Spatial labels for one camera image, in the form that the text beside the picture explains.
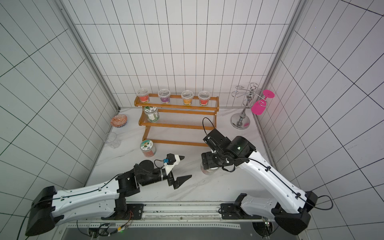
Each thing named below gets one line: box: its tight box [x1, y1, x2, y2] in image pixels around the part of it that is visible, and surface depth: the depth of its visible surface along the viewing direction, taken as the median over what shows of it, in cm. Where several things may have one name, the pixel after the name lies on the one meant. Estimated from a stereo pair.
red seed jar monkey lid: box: [140, 139, 157, 158], surface depth 91 cm
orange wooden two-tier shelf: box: [134, 93, 220, 147], surface depth 89 cm
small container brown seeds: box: [181, 90, 194, 106], surface depth 81 cm
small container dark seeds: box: [198, 90, 211, 106], surface depth 81 cm
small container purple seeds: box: [158, 88, 171, 104], surface depth 82 cm
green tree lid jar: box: [143, 106, 160, 122], surface depth 89 cm
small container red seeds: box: [136, 88, 150, 103], surface depth 83 cm
